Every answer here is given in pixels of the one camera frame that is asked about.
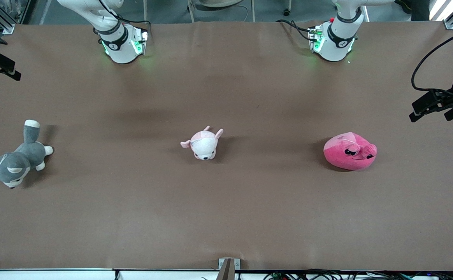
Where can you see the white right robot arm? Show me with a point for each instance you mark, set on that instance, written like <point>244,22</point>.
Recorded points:
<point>122,46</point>

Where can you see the grey metal table bracket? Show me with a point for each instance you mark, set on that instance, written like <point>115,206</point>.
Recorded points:
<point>228,268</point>

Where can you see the pale pink white puppy plush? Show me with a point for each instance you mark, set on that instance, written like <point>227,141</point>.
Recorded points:
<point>204,146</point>

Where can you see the hot pink round plush toy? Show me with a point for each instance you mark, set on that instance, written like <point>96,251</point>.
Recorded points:
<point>345,157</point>

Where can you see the metal chair legs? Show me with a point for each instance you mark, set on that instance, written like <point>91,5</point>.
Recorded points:
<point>220,4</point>

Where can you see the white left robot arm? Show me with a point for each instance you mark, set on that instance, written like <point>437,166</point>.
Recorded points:
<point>333,46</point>

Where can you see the grey white husky plush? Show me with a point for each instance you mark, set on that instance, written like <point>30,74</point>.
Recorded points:
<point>16,163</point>

